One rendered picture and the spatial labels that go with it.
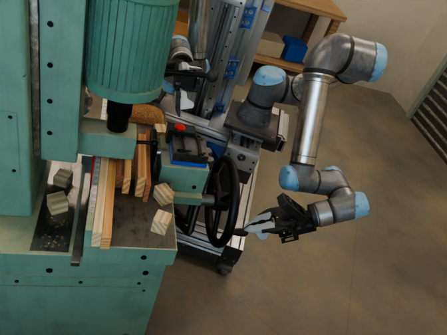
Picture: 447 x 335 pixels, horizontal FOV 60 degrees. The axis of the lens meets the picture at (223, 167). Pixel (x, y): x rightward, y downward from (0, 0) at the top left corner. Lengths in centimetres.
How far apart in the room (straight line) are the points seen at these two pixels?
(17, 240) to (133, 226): 28
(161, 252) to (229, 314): 107
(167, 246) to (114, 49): 45
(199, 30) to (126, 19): 66
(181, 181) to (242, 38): 81
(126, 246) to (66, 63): 41
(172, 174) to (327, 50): 56
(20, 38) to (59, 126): 22
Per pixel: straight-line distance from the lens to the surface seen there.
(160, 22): 81
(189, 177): 107
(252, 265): 217
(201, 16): 142
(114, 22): 80
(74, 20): 81
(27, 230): 107
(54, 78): 87
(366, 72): 125
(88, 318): 127
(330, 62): 118
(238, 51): 169
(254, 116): 158
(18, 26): 80
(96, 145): 100
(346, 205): 116
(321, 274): 234
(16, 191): 103
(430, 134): 452
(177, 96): 117
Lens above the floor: 162
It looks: 37 degrees down
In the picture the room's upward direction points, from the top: 20 degrees clockwise
